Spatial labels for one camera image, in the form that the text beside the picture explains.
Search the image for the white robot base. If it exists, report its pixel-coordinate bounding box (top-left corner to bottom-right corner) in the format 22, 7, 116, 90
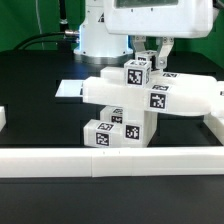
74, 0, 133, 65

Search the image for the white chair seat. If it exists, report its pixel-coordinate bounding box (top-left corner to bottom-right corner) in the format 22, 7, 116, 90
122, 109, 157, 148

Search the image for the white front fence wall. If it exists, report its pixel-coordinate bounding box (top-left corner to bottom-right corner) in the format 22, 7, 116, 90
0, 146, 224, 178

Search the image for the white tagged cube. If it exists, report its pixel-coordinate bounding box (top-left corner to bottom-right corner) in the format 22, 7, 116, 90
124, 60, 151, 88
135, 50, 157, 71

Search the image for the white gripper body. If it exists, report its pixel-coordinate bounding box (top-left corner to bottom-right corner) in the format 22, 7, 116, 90
103, 0, 213, 38

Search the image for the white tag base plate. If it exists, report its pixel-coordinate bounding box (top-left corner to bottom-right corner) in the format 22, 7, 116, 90
55, 80, 83, 97

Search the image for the white right fence wall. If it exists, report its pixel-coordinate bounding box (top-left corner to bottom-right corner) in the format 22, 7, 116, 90
204, 114, 224, 145

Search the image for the white left fence stub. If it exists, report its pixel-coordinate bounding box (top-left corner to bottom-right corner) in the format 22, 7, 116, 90
0, 106, 6, 132

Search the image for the white fence wall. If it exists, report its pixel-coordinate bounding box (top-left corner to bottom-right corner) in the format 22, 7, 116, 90
204, 114, 224, 145
0, 146, 224, 178

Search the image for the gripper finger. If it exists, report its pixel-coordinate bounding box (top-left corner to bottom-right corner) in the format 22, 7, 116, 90
156, 37, 174, 69
130, 36, 146, 53

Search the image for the black cable bundle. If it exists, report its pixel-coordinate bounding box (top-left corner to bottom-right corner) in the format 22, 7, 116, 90
13, 29, 81, 52

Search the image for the white chair back frame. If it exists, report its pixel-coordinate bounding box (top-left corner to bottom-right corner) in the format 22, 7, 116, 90
83, 70, 224, 117

